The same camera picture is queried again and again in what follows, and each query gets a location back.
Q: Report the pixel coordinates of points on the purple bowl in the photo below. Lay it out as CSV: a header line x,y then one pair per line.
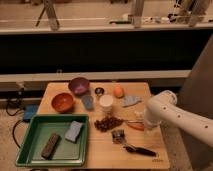
x,y
79,86

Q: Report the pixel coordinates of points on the blue box on floor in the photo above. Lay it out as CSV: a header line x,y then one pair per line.
x,y
30,111

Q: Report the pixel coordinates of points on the white cup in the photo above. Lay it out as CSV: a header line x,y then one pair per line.
x,y
106,103

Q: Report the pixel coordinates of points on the grey blue sponge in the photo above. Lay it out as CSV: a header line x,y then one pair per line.
x,y
73,131

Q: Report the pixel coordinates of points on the bunch of dark grapes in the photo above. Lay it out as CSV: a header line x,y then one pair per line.
x,y
107,123

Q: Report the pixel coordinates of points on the yellow corn cob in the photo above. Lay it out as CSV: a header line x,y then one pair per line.
x,y
139,115

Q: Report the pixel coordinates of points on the dark brown block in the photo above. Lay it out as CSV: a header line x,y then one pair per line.
x,y
50,146

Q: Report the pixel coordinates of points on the black handled metal spatula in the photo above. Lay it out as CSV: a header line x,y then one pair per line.
x,y
118,137

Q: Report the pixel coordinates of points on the blue grey oval object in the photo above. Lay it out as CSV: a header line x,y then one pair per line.
x,y
87,101

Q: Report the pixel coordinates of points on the small dark round lid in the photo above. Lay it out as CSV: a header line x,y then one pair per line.
x,y
99,91

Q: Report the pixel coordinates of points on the red chili pepper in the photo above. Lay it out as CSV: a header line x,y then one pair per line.
x,y
136,126

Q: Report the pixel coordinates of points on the orange bowl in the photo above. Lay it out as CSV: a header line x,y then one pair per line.
x,y
62,102

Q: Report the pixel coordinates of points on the green plastic tray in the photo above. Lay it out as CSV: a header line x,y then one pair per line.
x,y
67,153

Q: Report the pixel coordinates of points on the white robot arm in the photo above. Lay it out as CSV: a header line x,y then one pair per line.
x,y
163,107

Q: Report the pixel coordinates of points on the orange fruit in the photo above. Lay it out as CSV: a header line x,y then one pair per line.
x,y
118,92

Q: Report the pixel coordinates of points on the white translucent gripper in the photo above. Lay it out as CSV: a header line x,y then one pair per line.
x,y
151,136

